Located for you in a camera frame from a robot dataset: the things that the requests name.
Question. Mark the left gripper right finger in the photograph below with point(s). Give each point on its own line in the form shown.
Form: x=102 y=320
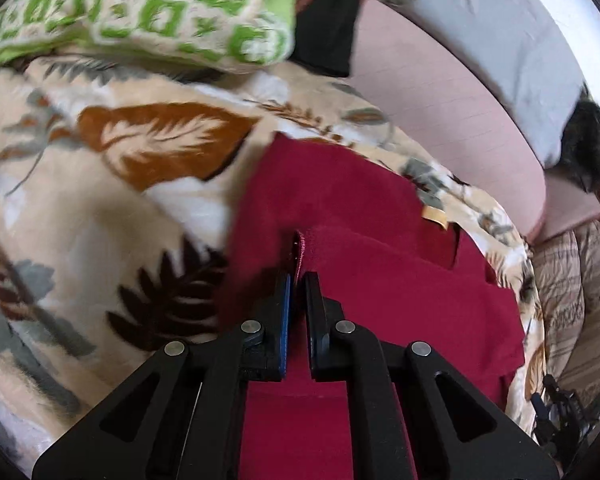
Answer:
x=412 y=415

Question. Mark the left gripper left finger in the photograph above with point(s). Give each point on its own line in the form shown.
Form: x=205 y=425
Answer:
x=180 y=414

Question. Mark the dark red sweater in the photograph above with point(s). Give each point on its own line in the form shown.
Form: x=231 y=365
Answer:
x=314 y=206

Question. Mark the striped beige quilt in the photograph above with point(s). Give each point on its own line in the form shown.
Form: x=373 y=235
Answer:
x=567 y=272

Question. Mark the leaf pattern beige blanket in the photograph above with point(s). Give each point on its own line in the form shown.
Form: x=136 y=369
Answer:
x=110 y=174

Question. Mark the dark furry cloth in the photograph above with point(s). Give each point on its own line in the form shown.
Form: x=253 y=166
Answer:
x=580 y=144

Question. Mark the pink bolster cushion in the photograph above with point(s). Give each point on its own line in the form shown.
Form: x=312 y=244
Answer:
x=425 y=91

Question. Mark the green white patterned pillow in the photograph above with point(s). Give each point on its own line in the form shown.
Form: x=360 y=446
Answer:
x=235 y=36

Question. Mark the light grey pillow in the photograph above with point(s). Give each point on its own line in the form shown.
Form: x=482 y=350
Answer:
x=518 y=52

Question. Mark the black garment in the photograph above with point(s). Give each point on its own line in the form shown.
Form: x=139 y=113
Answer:
x=324 y=35

